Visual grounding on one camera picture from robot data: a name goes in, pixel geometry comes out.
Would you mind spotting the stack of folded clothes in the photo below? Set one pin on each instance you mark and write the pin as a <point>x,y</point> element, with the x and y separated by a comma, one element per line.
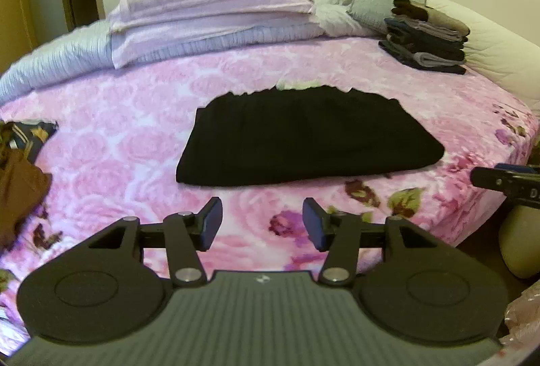
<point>425,39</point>

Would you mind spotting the brown garment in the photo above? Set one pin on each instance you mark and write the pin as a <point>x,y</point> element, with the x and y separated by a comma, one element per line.
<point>23,185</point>

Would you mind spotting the pink floral bed blanket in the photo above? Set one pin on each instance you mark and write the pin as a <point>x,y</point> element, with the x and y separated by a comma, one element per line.
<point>122,132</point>

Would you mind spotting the wooden door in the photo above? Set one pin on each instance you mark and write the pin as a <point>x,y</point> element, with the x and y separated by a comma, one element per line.
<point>17,33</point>

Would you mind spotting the pink folded quilt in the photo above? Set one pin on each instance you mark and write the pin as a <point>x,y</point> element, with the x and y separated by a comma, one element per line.
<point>139,27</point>

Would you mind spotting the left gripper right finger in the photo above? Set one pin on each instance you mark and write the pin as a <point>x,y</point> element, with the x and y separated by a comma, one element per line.
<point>337,235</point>

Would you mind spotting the black sweater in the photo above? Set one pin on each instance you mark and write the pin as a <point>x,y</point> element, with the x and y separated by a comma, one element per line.
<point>277,136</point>

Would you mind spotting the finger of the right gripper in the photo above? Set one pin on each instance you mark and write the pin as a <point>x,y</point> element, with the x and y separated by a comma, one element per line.
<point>518,168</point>
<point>516,185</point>

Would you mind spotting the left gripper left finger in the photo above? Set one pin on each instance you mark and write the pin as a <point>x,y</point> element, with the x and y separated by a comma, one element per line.
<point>186,234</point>

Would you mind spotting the lavender folded quilt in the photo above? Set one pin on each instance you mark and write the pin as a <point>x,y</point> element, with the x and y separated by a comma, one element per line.
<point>90,48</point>

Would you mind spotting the navy patterned garment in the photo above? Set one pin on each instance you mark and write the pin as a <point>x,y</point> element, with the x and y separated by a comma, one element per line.
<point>28,136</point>

